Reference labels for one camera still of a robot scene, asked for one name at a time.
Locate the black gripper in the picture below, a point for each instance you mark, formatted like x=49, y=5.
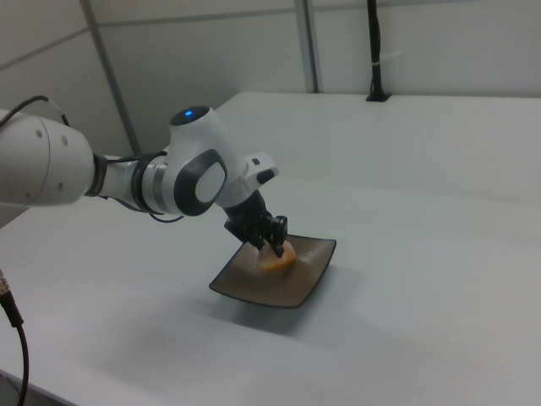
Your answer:
x=247, y=217

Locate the orange bread roll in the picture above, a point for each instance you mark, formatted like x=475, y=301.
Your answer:
x=279, y=262

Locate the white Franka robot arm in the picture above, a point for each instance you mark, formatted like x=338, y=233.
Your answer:
x=198, y=156

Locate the square brown ceramic plate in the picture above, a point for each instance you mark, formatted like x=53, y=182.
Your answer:
x=274, y=287

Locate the black pole with white band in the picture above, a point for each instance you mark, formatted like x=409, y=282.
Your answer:
x=375, y=51

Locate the grey partition post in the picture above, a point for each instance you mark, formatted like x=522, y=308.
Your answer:
x=307, y=42
x=112, y=80

